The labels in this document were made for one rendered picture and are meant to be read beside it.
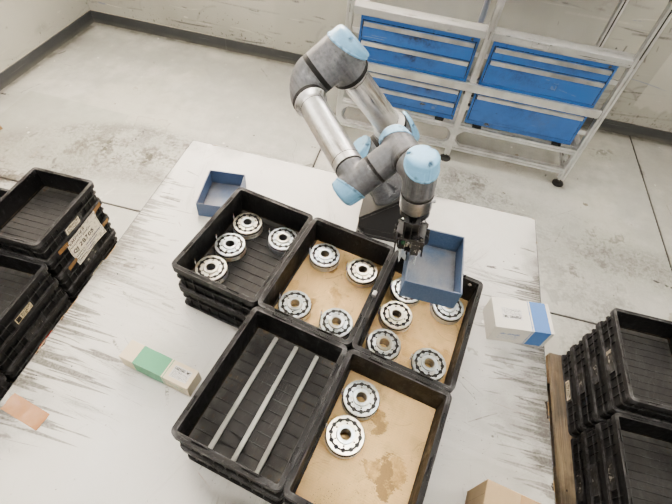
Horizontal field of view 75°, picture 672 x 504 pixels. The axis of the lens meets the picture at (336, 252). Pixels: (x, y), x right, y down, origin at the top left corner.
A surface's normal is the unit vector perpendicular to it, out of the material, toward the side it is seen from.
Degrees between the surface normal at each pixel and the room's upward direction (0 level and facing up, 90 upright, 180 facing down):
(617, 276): 0
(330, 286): 0
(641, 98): 90
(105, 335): 0
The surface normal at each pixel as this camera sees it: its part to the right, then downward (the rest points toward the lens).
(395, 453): 0.09, -0.62
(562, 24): -0.23, 0.75
